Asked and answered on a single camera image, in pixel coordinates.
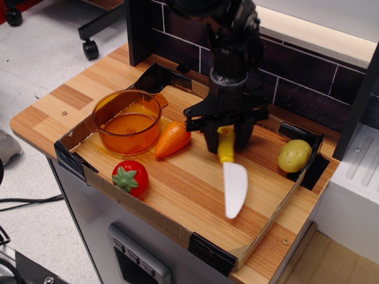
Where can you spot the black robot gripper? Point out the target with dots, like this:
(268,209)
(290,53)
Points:
(227,100)

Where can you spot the yellow handled white toy knife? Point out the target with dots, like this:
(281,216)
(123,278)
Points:
(235,176)

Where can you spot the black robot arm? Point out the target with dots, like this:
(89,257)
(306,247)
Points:
(234,40)

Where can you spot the cardboard fence with black tape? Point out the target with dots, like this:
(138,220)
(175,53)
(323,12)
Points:
(180,218)

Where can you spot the orange transparent plastic pot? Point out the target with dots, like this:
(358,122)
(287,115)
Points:
(128,122)

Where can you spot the orange toy carrot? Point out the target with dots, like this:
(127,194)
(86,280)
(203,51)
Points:
(174,137)

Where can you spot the yellow toy potato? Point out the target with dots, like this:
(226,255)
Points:
(294,156)

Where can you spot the dark brick backsplash panel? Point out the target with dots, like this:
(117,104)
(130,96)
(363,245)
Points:
(308,83)

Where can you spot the red toy strawberry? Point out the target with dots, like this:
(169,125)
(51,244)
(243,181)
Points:
(131,177)

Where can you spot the black chair caster wheel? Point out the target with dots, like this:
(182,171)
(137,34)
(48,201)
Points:
(90,50)

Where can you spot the grey toy oven front panel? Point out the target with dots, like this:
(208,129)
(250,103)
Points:
(136,265)

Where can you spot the black caster wheel far left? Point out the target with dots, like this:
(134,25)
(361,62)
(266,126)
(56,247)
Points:
(14,17)

